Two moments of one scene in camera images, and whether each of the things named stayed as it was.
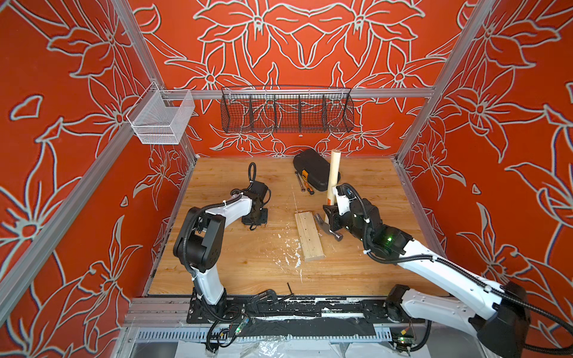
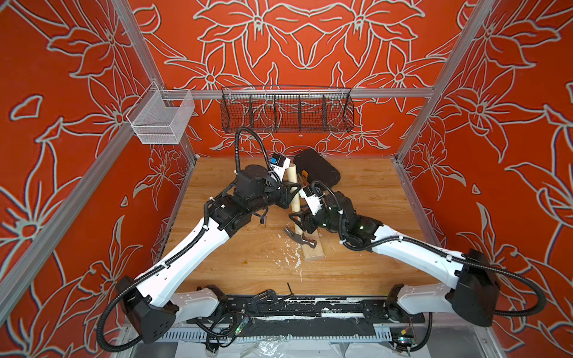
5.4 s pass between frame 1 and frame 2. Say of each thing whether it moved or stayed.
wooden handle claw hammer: moved
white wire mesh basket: stayed
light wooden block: stayed
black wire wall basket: stayed
